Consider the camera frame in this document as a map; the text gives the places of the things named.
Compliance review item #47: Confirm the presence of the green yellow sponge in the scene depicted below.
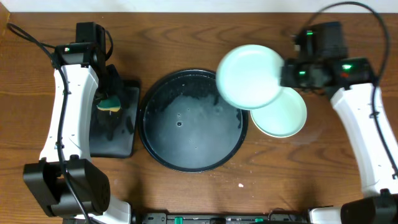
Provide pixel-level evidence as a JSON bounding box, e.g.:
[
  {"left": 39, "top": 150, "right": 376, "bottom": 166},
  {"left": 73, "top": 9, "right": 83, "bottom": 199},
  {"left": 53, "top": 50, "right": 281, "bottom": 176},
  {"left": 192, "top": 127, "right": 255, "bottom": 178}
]
[{"left": 96, "top": 95, "right": 121, "bottom": 112}]

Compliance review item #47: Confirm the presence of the light green plate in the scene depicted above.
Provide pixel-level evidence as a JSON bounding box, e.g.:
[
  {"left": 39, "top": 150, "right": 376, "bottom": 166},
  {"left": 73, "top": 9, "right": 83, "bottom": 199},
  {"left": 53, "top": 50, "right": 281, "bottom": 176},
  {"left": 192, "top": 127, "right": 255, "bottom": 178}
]
[
  {"left": 250, "top": 88, "right": 307, "bottom": 138},
  {"left": 216, "top": 45, "right": 284, "bottom": 110}
]

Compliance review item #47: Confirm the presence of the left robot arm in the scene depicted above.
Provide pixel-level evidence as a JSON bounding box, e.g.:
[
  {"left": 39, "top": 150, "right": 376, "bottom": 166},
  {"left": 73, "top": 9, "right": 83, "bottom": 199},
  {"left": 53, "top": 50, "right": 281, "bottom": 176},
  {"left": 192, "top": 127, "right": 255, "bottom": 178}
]
[{"left": 23, "top": 42, "right": 140, "bottom": 223}]

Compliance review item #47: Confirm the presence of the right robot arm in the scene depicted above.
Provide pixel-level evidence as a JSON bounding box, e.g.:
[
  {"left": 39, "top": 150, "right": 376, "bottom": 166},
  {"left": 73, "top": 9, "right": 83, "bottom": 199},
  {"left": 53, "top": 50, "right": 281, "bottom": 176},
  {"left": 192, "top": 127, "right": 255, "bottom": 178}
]
[{"left": 280, "top": 58, "right": 397, "bottom": 223}]

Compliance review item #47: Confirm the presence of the rectangular black tray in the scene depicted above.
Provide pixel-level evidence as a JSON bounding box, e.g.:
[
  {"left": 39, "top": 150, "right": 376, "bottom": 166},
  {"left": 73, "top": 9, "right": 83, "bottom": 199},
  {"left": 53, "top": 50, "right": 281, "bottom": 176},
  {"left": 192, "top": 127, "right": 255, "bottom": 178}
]
[{"left": 89, "top": 80, "right": 141, "bottom": 159}]

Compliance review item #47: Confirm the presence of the round black tray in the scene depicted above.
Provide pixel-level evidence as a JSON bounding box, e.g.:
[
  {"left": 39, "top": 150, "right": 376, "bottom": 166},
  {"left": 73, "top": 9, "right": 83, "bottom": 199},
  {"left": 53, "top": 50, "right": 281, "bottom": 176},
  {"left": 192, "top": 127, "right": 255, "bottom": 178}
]
[{"left": 138, "top": 68, "right": 249, "bottom": 173}]

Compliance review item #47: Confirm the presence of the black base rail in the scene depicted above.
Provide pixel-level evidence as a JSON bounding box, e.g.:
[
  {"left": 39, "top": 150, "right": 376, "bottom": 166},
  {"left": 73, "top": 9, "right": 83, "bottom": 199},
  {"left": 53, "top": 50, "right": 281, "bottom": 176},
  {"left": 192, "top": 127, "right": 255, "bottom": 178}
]
[{"left": 141, "top": 213, "right": 308, "bottom": 224}]

